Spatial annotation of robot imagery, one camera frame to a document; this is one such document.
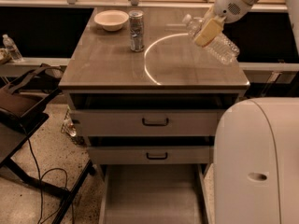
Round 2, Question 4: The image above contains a top grey drawer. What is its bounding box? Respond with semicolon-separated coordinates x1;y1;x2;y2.
70;110;224;137

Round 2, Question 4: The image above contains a black side table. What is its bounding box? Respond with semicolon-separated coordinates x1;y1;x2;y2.
0;113;93;224

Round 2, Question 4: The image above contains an open bottom grey drawer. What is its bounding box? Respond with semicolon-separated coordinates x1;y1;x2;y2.
99;164;213;224

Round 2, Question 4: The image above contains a brown shoulder bag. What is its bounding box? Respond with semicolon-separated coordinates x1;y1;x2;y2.
0;63;64;133

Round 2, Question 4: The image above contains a grey drawer cabinet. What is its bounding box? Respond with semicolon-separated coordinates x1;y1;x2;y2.
58;7;251;224

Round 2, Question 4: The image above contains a white paper bowl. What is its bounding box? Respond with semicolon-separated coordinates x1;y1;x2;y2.
94;10;129;32

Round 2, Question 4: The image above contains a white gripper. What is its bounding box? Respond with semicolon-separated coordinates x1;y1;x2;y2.
193;0;252;47

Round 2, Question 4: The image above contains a clear plastic water bottle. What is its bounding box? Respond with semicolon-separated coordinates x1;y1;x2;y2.
182;14;239;64

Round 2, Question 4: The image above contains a silver metal can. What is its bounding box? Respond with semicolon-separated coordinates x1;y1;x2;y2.
129;10;144;52

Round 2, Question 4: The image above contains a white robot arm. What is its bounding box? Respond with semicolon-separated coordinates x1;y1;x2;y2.
194;0;299;224

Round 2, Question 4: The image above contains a black cable on floor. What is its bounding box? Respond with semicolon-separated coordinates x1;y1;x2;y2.
19;124;77;224

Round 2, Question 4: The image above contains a small background water bottle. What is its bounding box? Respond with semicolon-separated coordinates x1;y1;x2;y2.
3;35;23;63

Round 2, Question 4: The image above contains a middle grey drawer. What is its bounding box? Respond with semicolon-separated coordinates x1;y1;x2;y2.
87;146;213;164

